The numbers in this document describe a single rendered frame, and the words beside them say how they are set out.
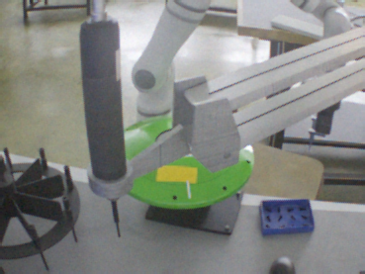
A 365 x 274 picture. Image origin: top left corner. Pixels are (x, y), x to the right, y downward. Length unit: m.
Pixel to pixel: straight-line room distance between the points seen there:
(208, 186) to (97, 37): 0.55
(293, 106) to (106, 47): 0.25
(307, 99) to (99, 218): 0.64
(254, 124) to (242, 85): 0.06
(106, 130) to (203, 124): 0.10
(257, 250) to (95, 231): 0.36
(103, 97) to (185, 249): 0.60
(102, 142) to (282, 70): 0.21
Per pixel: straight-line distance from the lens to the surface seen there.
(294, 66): 0.50
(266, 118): 0.51
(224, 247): 0.97
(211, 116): 0.44
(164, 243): 0.97
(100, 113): 0.41
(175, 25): 1.01
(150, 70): 1.08
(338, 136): 2.59
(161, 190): 0.86
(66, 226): 0.92
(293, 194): 1.57
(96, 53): 0.38
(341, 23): 0.92
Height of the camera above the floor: 1.64
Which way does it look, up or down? 35 degrees down
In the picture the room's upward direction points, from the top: 1 degrees clockwise
